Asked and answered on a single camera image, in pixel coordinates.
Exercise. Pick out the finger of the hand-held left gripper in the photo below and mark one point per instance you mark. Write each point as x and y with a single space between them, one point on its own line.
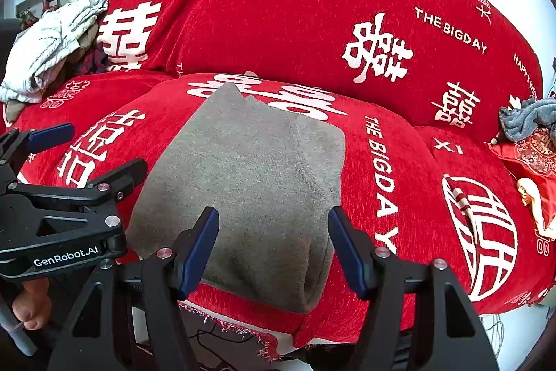
126 175
50 136

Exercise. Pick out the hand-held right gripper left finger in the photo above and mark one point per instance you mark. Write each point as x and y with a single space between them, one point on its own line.
202 249

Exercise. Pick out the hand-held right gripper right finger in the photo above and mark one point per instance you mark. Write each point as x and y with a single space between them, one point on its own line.
347 249

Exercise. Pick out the grey knit sweater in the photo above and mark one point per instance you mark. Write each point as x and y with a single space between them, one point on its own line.
252 179

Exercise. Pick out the white grey clothes pile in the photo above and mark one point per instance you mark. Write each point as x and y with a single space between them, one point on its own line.
47 45

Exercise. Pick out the person's left hand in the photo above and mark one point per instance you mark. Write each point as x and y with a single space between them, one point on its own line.
32 308

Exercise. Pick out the dark plaid cloth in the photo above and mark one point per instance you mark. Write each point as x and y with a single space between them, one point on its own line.
93 60

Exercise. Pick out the grey metal pole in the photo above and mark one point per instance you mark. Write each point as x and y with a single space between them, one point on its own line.
17 332

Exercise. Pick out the red satin cushion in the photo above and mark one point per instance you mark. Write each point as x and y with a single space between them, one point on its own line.
527 162

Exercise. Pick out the red printed sofa cover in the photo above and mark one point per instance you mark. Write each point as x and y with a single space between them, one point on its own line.
269 27

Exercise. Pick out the grey-blue fleece cloth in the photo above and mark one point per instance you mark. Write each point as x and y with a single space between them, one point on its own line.
527 119

